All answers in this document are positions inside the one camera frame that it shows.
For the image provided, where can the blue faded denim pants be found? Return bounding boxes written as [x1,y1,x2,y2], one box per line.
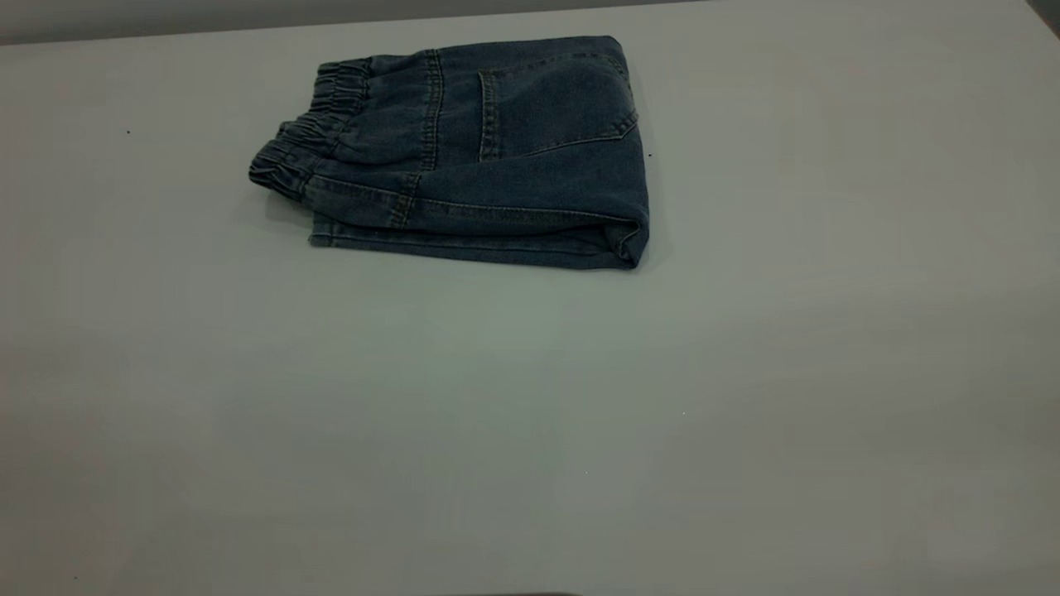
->
[248,35,652,271]

